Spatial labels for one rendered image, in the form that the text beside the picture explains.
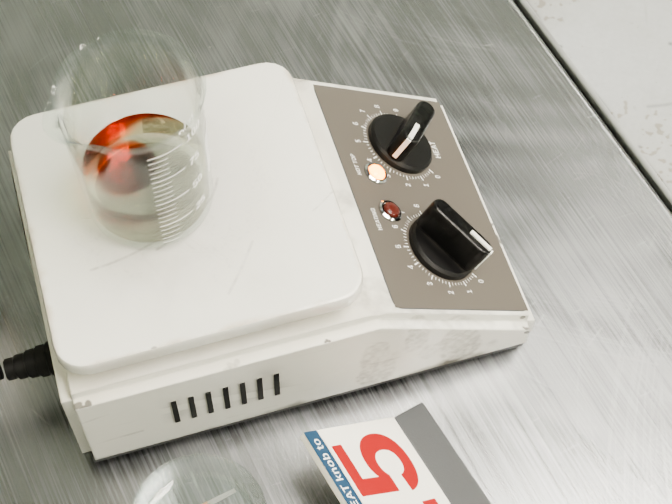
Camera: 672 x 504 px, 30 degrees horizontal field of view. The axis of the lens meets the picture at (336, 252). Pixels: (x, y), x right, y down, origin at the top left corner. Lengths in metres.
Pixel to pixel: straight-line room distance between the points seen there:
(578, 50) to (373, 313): 0.23
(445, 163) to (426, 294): 0.08
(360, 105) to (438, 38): 0.11
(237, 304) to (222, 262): 0.02
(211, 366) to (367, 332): 0.06
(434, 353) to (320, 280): 0.08
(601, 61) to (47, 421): 0.33
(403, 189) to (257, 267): 0.09
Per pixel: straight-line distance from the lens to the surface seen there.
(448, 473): 0.54
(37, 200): 0.51
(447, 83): 0.65
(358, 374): 0.53
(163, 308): 0.48
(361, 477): 0.51
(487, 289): 0.54
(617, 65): 0.67
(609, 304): 0.59
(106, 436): 0.52
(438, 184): 0.56
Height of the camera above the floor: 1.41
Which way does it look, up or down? 60 degrees down
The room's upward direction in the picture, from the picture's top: 2 degrees clockwise
